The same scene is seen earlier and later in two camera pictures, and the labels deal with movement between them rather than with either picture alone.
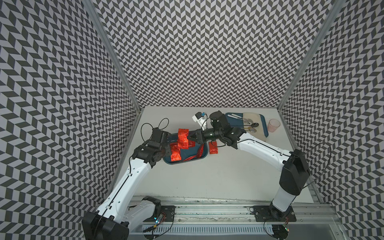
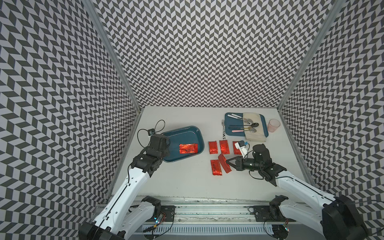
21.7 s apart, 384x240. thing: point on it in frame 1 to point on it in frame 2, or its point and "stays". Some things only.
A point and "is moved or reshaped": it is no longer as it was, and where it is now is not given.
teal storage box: (184, 150) is moved or reshaped
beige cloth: (260, 134) stays
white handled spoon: (246, 120) stays
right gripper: (200, 136) to (239, 165)
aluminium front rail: (148, 214) stays
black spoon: (254, 125) stays
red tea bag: (198, 154) to (188, 148)
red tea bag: (175, 152) to (213, 147)
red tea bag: (183, 138) to (224, 147)
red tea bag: (213, 147) to (236, 151)
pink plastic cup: (273, 125) stays
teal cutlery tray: (234, 122) stays
